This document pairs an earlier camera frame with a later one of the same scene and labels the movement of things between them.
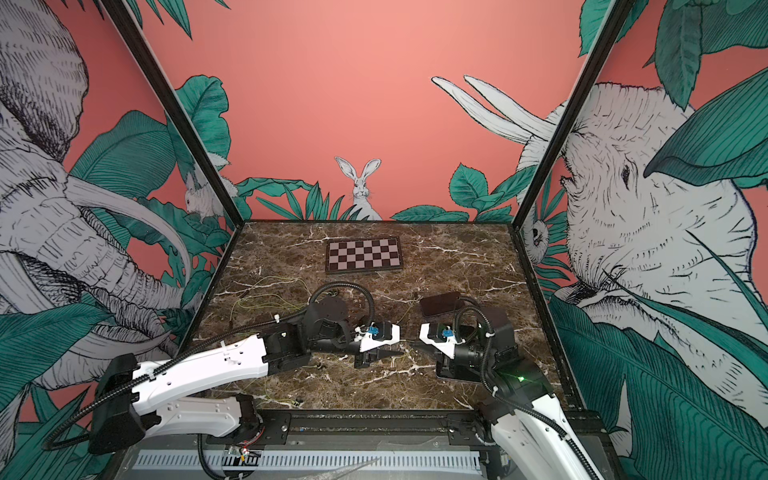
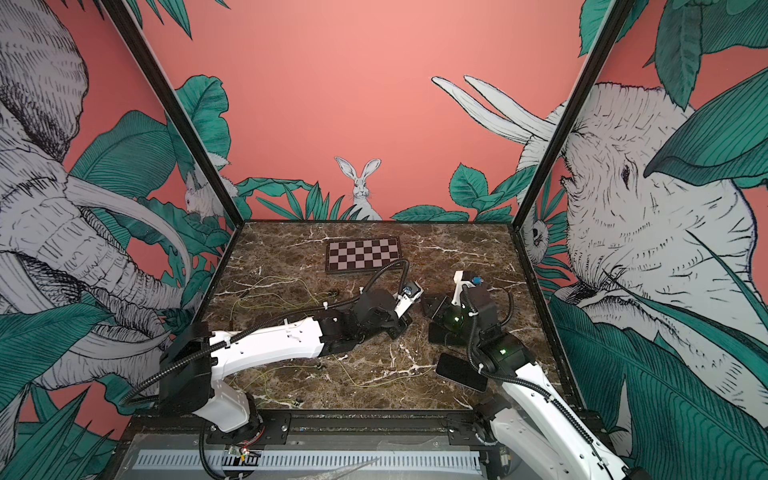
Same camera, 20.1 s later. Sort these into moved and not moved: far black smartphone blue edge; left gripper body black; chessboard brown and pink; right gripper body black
Moved: right gripper body black; left gripper body black
Not moved: far black smartphone blue edge; chessboard brown and pink
